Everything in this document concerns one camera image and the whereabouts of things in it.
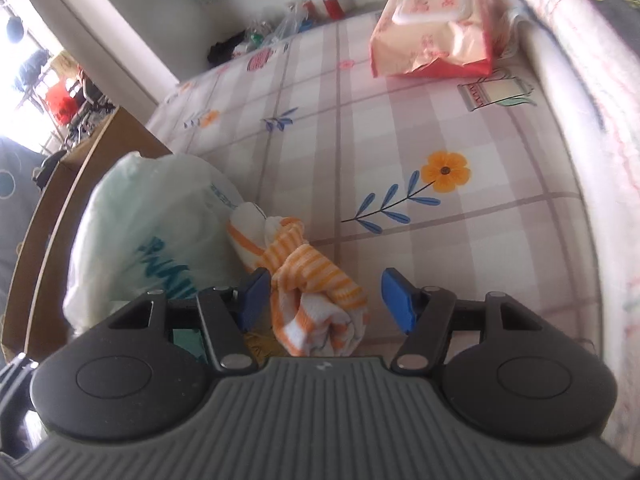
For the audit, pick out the orange striped towel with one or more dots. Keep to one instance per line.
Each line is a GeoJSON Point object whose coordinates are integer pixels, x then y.
{"type": "Point", "coordinates": [310, 280]}

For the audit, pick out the red bag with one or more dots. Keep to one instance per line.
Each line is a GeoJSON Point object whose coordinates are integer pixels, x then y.
{"type": "Point", "coordinates": [62, 99]}

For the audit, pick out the person's grey printed clothing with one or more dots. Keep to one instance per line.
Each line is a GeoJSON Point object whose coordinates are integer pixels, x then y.
{"type": "Point", "coordinates": [17, 210]}

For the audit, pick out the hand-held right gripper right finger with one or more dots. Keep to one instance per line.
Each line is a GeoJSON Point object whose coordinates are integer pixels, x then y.
{"type": "Point", "coordinates": [400, 301]}

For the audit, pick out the red thermos bottle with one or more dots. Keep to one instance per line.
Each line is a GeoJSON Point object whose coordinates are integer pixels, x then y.
{"type": "Point", "coordinates": [332, 6]}

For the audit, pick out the white plaid rolled blanket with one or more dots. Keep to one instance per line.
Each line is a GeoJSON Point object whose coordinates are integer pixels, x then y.
{"type": "Point", "coordinates": [600, 135]}

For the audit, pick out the brown cardboard box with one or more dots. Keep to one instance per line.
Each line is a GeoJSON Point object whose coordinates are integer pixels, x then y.
{"type": "Point", "coordinates": [50, 240]}

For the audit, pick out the clear plastic bag with bottles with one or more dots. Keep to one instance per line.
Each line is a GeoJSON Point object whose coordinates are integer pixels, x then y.
{"type": "Point", "coordinates": [280, 27]}

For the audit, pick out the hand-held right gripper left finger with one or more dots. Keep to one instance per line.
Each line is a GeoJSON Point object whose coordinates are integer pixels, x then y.
{"type": "Point", "coordinates": [252, 296]}

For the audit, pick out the black cloth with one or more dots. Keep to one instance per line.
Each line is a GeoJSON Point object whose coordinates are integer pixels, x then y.
{"type": "Point", "coordinates": [225, 49]}

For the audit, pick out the white plastic bag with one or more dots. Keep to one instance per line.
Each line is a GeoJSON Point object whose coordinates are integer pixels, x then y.
{"type": "Point", "coordinates": [140, 230]}

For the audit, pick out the wheelchair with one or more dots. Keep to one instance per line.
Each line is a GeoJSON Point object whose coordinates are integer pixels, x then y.
{"type": "Point", "coordinates": [90, 110]}

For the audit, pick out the hanging dark clothes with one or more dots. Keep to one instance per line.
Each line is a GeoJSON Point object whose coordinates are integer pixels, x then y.
{"type": "Point", "coordinates": [32, 67]}

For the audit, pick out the plaid printed bed sheet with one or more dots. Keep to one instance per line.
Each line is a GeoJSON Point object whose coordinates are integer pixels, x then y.
{"type": "Point", "coordinates": [400, 125]}

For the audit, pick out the pink wet wipes pack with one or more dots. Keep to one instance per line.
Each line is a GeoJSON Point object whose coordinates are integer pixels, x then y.
{"type": "Point", "coordinates": [430, 30]}

